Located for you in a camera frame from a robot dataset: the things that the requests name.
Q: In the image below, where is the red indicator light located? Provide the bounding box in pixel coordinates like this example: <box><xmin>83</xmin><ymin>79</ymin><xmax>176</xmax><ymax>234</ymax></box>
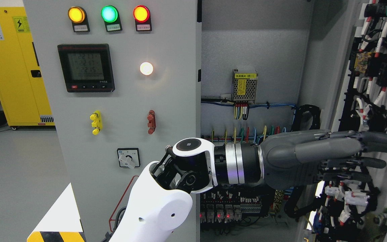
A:
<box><xmin>133</xmin><ymin>5</ymin><xmax>152</xmax><ymax>32</ymax></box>

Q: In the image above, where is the grey cabinet door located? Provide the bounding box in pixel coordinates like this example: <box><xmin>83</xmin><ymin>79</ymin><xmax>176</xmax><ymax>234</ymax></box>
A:
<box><xmin>296</xmin><ymin>0</ymin><xmax>387</xmax><ymax>242</ymax></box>
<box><xmin>23</xmin><ymin>0</ymin><xmax>201</xmax><ymax>242</ymax></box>

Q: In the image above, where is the black relay terminal row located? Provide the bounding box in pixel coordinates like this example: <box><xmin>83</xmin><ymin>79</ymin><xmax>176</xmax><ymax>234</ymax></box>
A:
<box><xmin>199</xmin><ymin>186</ymin><xmax>276</xmax><ymax>224</ymax></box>

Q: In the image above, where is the green indicator light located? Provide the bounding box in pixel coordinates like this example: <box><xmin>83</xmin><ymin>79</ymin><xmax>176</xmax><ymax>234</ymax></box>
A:
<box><xmin>101</xmin><ymin>5</ymin><xmax>123</xmax><ymax>32</ymax></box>

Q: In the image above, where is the metal power supply module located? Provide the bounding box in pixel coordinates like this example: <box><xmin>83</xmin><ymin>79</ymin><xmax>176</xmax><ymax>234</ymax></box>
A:
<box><xmin>232</xmin><ymin>69</ymin><xmax>258</xmax><ymax>104</ymax></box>

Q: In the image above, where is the black digital power meter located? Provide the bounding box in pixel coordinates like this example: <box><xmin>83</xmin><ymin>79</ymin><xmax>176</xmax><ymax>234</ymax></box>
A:
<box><xmin>57</xmin><ymin>43</ymin><xmax>115</xmax><ymax>92</ymax></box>

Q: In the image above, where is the red electric warning sticker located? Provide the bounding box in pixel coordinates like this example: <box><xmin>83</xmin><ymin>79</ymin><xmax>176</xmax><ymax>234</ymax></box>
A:
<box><xmin>109</xmin><ymin>175</ymin><xmax>139</xmax><ymax>232</ymax></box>

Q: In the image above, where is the yellow terminal post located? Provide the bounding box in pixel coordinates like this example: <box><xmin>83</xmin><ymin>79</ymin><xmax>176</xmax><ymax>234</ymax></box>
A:
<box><xmin>89</xmin><ymin>110</ymin><xmax>103</xmax><ymax>136</ymax></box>

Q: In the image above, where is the rotary selector switch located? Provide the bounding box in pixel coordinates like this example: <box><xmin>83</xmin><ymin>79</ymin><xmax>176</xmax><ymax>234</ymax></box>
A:
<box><xmin>117</xmin><ymin>148</ymin><xmax>141</xmax><ymax>169</ymax></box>

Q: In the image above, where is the red terminal post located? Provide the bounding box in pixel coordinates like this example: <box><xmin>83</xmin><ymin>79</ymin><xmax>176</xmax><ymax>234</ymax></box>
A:
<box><xmin>146</xmin><ymin>110</ymin><xmax>156</xmax><ymax>135</ymax></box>

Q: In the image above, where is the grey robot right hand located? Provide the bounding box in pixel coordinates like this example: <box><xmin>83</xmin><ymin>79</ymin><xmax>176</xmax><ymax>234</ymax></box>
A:
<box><xmin>260</xmin><ymin>130</ymin><xmax>387</xmax><ymax>190</ymax></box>

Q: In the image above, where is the yellow safety cabinet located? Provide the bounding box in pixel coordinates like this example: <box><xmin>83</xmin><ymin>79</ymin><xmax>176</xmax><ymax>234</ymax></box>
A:
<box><xmin>0</xmin><ymin>7</ymin><xmax>55</xmax><ymax>127</ymax></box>

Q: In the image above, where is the yellow indicator light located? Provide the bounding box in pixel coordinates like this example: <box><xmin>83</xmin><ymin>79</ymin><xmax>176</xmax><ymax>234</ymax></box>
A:
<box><xmin>68</xmin><ymin>6</ymin><xmax>90</xmax><ymax>33</ymax></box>

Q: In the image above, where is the white indicator light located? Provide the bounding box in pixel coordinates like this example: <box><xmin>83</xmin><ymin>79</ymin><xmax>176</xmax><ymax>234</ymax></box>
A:
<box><xmin>139</xmin><ymin>62</ymin><xmax>154</xmax><ymax>76</ymax></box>

